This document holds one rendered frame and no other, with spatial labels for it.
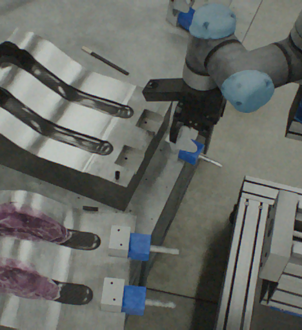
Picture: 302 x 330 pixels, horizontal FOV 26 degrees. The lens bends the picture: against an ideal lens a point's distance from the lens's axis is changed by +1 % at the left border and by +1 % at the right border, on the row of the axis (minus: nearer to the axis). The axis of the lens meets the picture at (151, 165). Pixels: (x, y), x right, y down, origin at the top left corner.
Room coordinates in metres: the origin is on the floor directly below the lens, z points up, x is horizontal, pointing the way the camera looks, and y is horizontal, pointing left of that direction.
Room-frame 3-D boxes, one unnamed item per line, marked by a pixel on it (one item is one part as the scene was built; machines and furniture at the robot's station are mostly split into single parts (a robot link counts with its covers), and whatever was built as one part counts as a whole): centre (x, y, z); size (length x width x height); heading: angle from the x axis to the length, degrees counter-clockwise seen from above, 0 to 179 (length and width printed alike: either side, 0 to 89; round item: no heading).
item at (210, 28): (0.89, -0.07, 1.15); 0.09 x 0.08 x 0.11; 33
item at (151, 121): (0.90, 0.02, 0.87); 0.05 x 0.05 x 0.04; 75
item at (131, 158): (0.80, 0.04, 0.87); 0.05 x 0.05 x 0.04; 75
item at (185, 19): (1.30, -0.05, 0.83); 0.13 x 0.05 x 0.05; 50
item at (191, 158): (0.88, -0.09, 0.83); 0.13 x 0.05 x 0.05; 68
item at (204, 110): (0.89, -0.08, 0.99); 0.09 x 0.08 x 0.12; 68
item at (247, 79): (0.81, -0.14, 1.14); 0.11 x 0.11 x 0.08; 33
